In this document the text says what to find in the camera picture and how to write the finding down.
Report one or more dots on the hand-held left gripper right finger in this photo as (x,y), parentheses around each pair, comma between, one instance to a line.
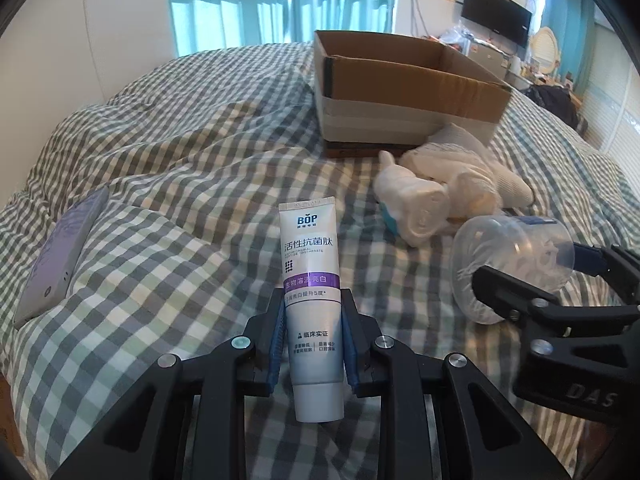
(351,350)

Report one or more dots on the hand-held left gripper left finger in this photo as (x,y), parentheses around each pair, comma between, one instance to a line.
(274,345)

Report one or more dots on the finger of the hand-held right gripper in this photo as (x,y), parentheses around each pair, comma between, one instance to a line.
(610,260)
(510,292)

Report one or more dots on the white purple toothpaste tube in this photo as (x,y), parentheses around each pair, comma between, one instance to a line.
(312,310)

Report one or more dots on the white plastic bottle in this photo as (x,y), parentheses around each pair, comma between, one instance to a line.
(412,200)

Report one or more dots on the brown cardboard box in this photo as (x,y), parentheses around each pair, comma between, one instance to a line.
(400,100)

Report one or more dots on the white wardrobe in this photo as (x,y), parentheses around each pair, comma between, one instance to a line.
(615,110)

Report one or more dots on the black jacket on chair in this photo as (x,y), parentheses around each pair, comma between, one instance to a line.
(552,105)

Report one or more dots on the narrow teal curtain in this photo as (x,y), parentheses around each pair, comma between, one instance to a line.
(582,50)

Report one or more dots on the white oval mirror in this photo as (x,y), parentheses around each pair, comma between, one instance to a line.
(545,52)

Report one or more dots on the purple smartphone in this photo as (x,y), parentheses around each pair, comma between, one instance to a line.
(57,260)

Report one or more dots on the grey small fridge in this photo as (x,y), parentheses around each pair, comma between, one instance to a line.
(487,57)

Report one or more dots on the clear plastic bag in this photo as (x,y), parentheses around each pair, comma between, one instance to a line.
(457,37)

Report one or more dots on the teal window curtain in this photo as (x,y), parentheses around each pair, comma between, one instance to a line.
(345,0)
(225,5)

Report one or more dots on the white padded headboard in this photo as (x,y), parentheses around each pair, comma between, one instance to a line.
(100,30)

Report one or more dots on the black wall television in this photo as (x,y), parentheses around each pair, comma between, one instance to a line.
(497,12)

